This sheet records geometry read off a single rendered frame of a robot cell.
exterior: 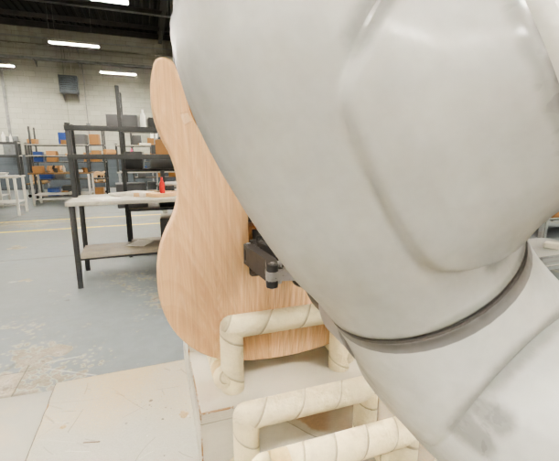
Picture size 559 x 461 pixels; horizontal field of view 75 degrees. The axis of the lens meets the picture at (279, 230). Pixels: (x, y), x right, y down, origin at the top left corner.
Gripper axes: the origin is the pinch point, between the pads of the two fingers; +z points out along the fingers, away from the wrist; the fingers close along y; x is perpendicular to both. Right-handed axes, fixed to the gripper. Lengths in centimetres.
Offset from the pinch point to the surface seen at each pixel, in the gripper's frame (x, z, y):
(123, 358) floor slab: -124, 198, -44
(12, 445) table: -33, 13, -40
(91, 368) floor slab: -124, 192, -63
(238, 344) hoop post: -13.2, -2.9, -7.4
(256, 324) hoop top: -10.7, -2.9, -4.8
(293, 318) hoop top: -10.7, -2.9, 0.5
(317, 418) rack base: -25.6, -5.4, 3.5
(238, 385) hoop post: -19.3, -3.0, -7.6
